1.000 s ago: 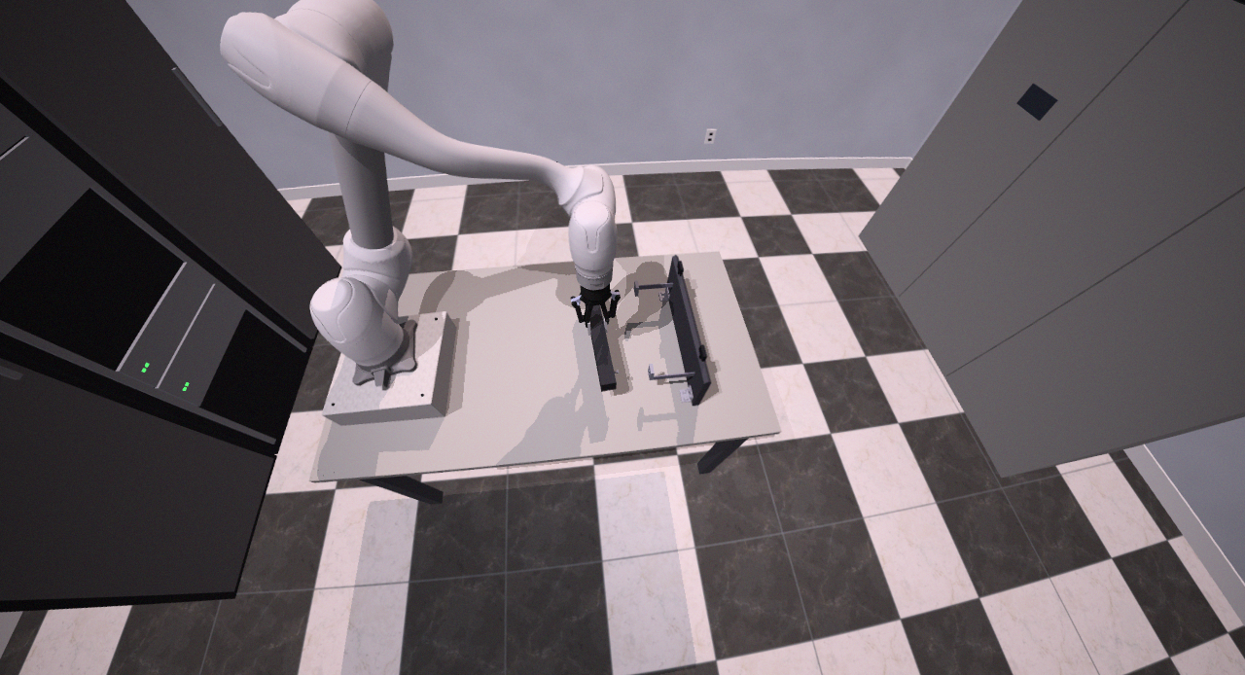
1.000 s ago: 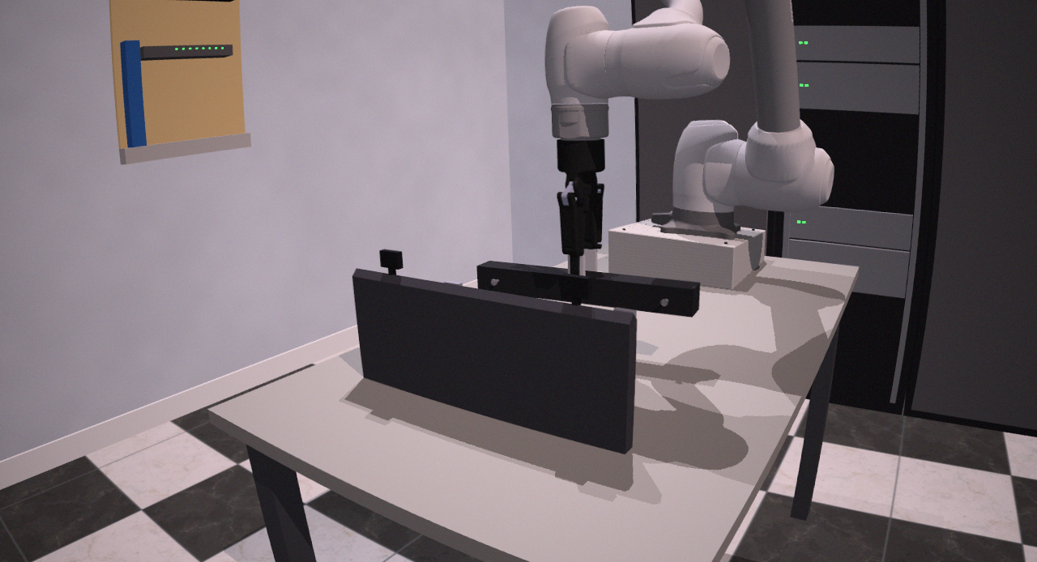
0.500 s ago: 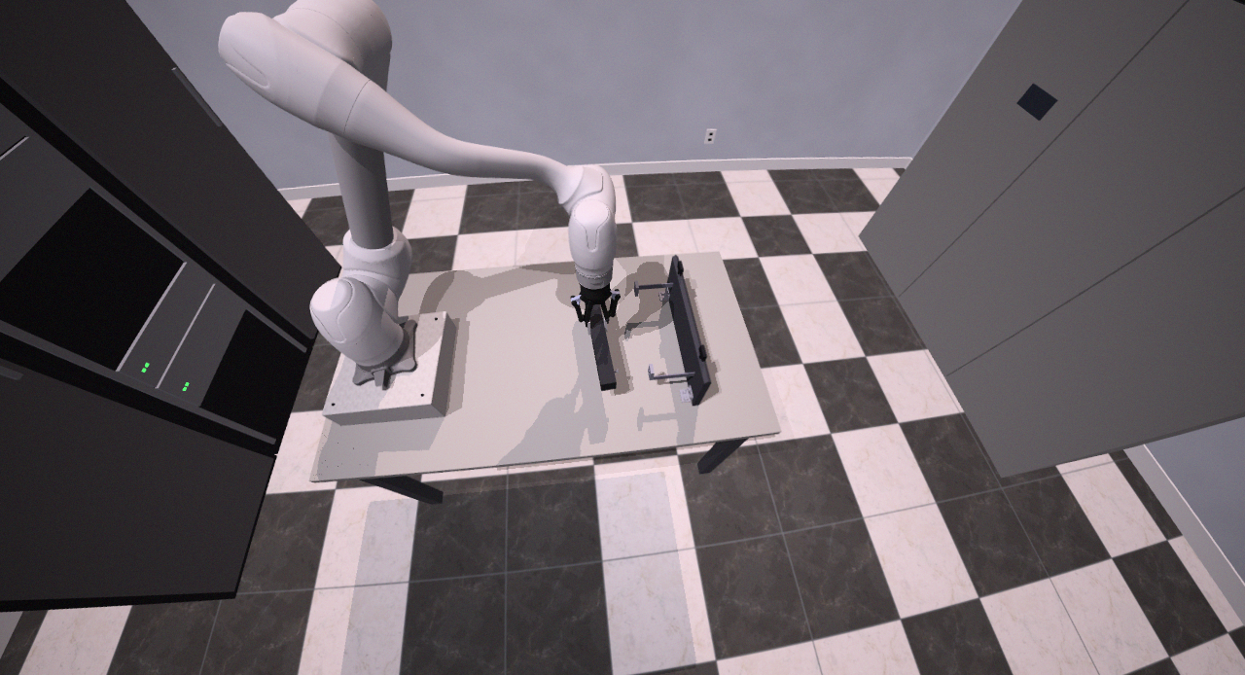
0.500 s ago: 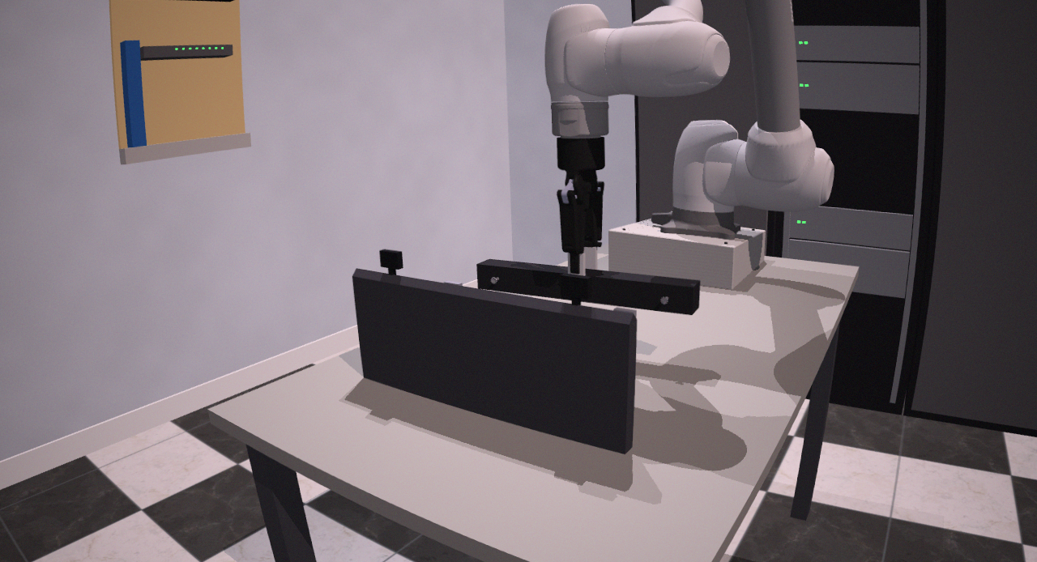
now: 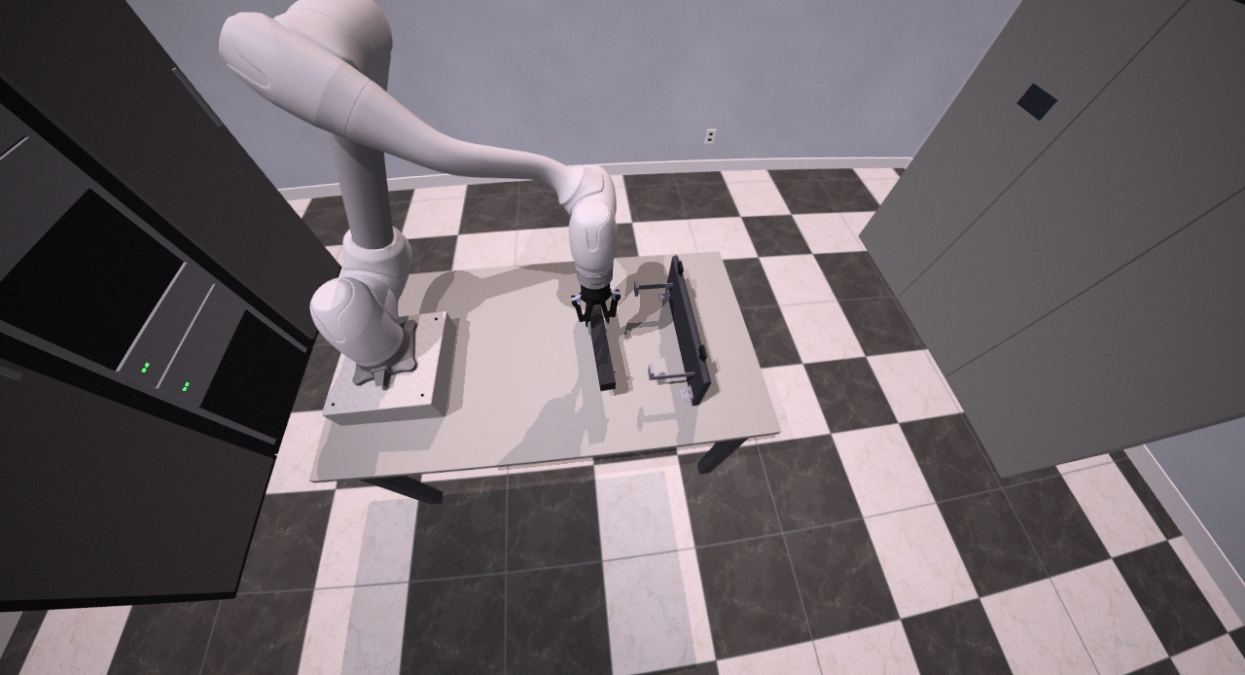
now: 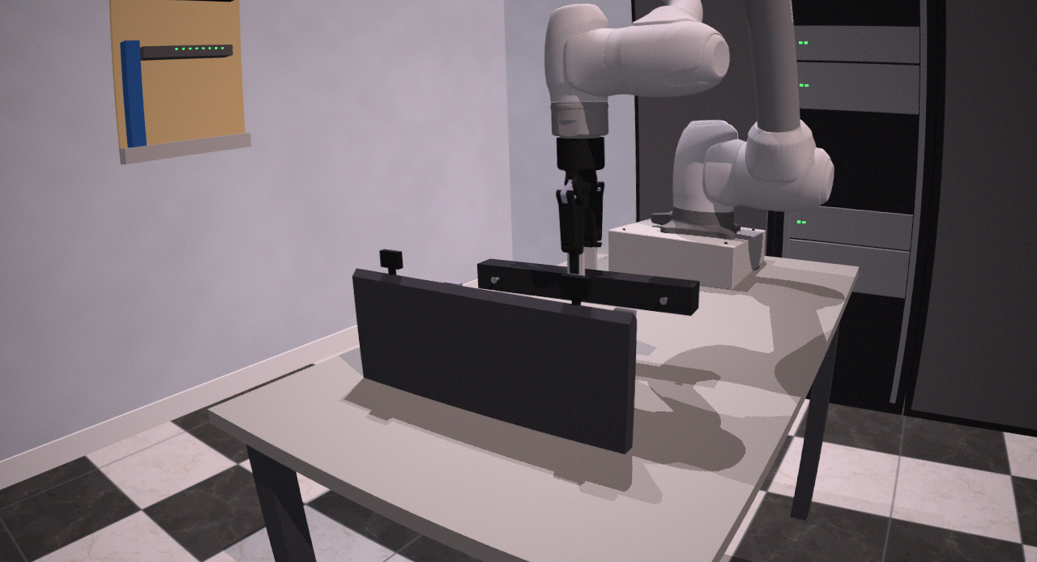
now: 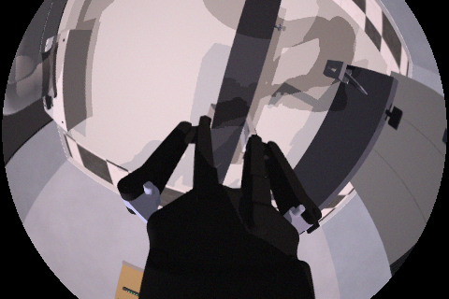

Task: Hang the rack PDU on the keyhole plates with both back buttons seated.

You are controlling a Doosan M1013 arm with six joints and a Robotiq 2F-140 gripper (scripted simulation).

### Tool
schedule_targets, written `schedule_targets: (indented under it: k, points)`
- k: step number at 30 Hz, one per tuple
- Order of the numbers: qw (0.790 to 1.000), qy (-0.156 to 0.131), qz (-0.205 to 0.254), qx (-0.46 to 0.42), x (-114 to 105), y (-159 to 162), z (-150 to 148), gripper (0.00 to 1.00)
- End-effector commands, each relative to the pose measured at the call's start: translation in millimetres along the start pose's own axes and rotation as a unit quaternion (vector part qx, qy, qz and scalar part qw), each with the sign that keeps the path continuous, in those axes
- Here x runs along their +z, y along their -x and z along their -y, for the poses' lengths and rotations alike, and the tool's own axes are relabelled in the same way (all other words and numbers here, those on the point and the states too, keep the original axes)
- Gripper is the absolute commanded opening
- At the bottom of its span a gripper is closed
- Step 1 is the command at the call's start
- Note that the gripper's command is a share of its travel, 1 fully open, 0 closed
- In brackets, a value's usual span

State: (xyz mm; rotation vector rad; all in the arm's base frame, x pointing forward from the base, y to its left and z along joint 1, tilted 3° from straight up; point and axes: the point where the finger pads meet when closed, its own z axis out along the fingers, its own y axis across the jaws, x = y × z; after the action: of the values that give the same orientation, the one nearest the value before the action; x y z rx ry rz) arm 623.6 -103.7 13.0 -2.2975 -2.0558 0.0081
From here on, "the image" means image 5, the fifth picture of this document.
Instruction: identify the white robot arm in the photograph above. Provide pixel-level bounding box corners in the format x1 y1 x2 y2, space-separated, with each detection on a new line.
219 0 618 389

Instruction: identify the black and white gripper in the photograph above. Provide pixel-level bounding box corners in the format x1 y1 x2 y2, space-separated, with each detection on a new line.
571 284 621 335

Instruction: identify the black rectangular panel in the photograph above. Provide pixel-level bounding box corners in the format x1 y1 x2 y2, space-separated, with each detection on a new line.
667 255 711 406

